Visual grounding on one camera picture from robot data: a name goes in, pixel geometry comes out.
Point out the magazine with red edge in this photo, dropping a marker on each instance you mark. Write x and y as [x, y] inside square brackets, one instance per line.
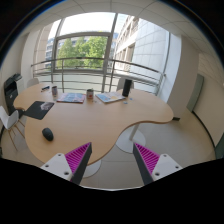
[71, 98]

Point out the wooden curved table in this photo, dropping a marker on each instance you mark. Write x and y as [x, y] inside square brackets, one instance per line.
[74, 124]

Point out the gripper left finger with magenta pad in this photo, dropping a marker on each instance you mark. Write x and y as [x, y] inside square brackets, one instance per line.
[70, 166]

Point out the white chair behind table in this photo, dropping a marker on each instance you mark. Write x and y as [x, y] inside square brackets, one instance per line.
[32, 82]

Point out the white chair with wooden legs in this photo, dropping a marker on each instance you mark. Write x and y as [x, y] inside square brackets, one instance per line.
[9, 122]

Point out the dark patterned mug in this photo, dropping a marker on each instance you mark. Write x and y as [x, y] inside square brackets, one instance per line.
[54, 91]

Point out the metal balcony railing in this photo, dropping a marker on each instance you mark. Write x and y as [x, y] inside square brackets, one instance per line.
[77, 74]

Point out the black computer mouse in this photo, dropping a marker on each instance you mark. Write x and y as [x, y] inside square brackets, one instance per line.
[47, 133]

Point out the grey chair behind speaker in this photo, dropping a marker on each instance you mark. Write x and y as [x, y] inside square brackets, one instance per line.
[122, 81]

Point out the red and white mug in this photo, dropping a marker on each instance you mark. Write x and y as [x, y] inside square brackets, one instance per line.
[90, 93]

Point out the blue and white magazine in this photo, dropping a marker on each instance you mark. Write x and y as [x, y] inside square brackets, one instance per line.
[110, 97]

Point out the black mouse pad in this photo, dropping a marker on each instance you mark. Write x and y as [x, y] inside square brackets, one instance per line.
[39, 109]

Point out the black cylindrical speaker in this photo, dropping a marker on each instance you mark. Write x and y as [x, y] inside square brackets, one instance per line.
[127, 87]

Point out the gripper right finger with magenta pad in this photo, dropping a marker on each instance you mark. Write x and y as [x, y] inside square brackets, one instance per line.
[153, 166]

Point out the green grey door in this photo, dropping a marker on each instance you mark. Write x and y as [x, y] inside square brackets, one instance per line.
[195, 93]

